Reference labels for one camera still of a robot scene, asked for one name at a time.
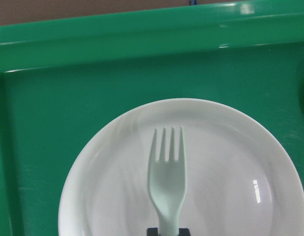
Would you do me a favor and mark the green plastic tray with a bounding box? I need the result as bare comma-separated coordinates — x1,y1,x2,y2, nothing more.
0,0,304,236

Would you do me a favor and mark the mint green plastic fork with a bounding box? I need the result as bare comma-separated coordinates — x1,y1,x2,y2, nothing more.
147,127,187,236

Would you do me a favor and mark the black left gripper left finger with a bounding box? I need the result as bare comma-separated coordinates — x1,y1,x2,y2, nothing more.
146,228,160,236

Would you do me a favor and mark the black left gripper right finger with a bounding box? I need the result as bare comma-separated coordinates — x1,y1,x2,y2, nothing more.
178,228,191,236

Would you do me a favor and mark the white round plate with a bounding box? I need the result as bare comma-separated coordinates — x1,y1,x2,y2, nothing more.
58,99,304,236

